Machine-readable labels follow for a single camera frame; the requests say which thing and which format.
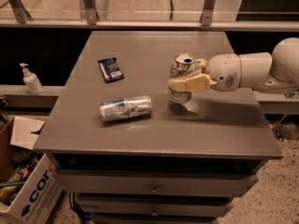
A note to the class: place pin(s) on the dark blue snack packet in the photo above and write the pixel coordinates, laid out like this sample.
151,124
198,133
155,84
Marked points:
110,70

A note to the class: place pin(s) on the metal window railing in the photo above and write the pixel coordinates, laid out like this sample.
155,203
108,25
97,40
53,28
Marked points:
213,15

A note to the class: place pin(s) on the white cardboard box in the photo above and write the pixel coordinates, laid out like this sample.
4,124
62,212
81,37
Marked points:
31,191

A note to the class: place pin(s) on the brown cardboard box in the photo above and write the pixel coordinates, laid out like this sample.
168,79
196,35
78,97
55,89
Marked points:
6,150

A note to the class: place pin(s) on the green 7up can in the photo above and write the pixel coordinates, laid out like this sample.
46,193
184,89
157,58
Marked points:
182,65

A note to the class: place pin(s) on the white pump soap bottle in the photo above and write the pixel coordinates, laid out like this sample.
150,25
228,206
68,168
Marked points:
31,80

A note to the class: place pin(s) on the silver blue redbull can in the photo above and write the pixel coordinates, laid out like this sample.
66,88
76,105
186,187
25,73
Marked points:
125,108

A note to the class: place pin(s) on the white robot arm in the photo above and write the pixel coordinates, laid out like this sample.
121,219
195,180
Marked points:
276,72

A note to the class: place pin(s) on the grey drawer cabinet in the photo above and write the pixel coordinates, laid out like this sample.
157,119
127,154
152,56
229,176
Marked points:
200,156

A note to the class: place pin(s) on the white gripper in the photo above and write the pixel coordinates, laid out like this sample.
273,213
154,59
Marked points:
224,71

